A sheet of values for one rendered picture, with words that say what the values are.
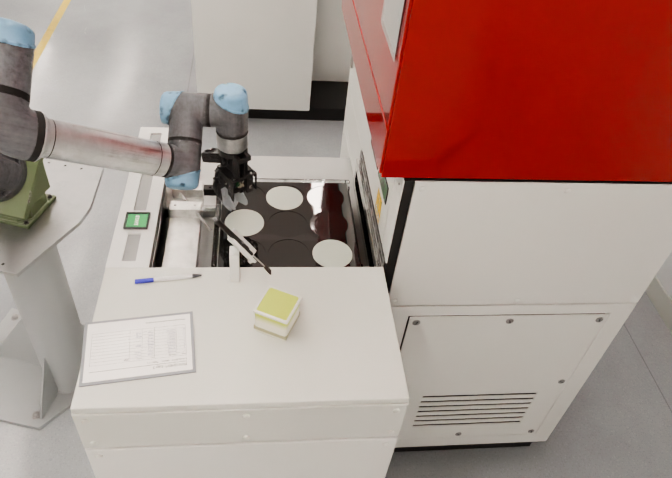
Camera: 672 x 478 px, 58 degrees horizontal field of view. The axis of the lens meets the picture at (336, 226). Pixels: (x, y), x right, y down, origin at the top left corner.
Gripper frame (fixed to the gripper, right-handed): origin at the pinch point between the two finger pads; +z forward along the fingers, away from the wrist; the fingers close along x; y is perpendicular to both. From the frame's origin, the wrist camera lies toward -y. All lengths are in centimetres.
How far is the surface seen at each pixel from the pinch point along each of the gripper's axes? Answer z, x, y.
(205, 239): 9.3, -7.4, -0.8
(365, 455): 17, -10, 68
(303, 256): 1.4, 5.1, 25.0
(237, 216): 1.2, -0.2, 3.8
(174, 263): 3.3, -20.7, 7.6
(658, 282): 81, 176, 69
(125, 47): 91, 84, -260
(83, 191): 9.3, -25.2, -36.8
